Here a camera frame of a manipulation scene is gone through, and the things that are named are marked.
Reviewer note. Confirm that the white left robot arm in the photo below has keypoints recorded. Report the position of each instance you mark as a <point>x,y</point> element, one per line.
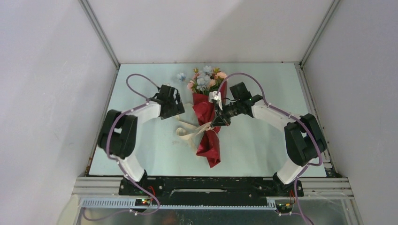
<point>118,133</point>

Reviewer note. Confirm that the left circuit board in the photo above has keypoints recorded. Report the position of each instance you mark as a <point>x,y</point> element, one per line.
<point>142,202</point>

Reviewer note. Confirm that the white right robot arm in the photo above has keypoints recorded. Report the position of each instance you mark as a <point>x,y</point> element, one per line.
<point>304,139</point>

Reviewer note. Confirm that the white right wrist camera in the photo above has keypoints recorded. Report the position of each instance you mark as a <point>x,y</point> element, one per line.
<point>216,98</point>

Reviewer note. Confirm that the pink rose stem with blue bud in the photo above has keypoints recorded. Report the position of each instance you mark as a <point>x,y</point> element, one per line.
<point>181,77</point>

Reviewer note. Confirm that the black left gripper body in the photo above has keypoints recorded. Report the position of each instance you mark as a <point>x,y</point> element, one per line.
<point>174,109</point>

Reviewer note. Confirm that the right circuit board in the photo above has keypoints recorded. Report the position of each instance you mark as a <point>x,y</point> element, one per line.
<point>284,209</point>

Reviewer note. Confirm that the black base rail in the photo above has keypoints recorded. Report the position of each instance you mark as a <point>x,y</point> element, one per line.
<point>218,191</point>

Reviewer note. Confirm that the peach rose stem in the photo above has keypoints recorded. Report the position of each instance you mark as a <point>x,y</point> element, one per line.
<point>217,76</point>

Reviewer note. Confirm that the red wrapping paper sheet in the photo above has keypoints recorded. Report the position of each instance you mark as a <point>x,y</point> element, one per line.
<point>209,146</point>

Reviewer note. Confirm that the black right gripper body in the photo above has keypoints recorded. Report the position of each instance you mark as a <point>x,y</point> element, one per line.
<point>228,111</point>

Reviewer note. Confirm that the blue flower stem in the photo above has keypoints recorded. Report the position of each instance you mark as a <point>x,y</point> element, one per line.
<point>203,79</point>

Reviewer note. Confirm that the circuit board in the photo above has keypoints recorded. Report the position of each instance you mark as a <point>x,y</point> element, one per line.
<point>142,202</point>
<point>284,209</point>

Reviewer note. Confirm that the cream ribbon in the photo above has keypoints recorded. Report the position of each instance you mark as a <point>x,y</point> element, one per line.
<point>188,132</point>

